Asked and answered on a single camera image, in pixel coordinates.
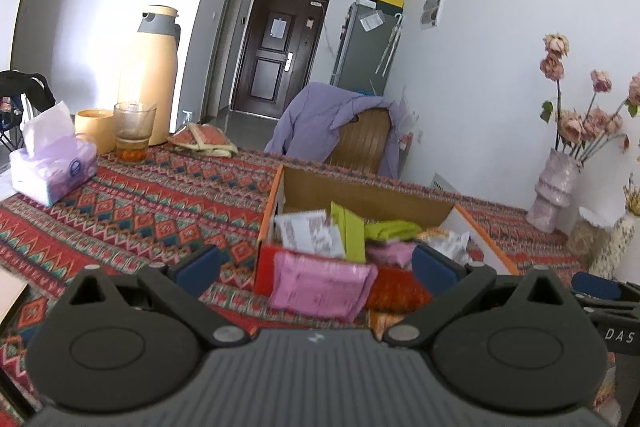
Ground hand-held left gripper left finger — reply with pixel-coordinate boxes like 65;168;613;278
60;246;251;350

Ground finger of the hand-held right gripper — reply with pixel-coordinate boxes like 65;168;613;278
571;271;640;303

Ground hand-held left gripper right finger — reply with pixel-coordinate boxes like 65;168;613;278
382;244;583;350

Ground red orange snack packet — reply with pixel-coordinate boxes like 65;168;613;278
365;266;433;313

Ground green snack packet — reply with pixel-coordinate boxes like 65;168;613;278
330;202;368;264
364;219;423;243

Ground orange cardboard box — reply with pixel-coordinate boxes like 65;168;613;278
252;164;521;298

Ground white grey snack packet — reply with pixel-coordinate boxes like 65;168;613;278
274;209;346;260

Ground speckled jar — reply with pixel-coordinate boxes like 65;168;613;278
590;213;640;280

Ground white printed board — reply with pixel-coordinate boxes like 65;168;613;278
431;173;461;194

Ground red patterned tablecloth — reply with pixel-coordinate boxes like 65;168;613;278
0;142;640;427

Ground dried yellow sprigs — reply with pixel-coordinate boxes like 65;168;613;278
622;172;640;218

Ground pale ribbed vase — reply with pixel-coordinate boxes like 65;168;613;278
526;148;583;234

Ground folded red patterned cloth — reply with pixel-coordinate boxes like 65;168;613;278
167;123;240;158

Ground wooden chair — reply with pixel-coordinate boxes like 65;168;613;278
324;108;393;175

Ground glass cup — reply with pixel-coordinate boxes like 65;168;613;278
114;102;157;164

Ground bunch of dried roses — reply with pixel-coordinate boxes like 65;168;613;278
539;32;640;162

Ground yellow cup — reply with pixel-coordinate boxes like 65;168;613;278
75;108;118;155

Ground purple tissue pack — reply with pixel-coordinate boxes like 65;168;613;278
9;101;98;208

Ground purple jacket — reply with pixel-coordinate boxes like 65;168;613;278
264;82;413;180

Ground pale paper sheet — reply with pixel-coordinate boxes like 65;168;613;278
0;269;31;325

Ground yellow thermos jug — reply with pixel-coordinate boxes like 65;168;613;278
119;5;181;145

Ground dark brown door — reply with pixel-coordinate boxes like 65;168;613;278
232;0;330;120

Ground grey refrigerator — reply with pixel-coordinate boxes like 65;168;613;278
331;0;403;96

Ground white umbrella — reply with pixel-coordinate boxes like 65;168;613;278
376;12;403;76

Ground black bag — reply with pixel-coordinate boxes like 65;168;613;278
0;71;57;118

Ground white wall panel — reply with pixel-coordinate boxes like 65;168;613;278
420;0;447;30

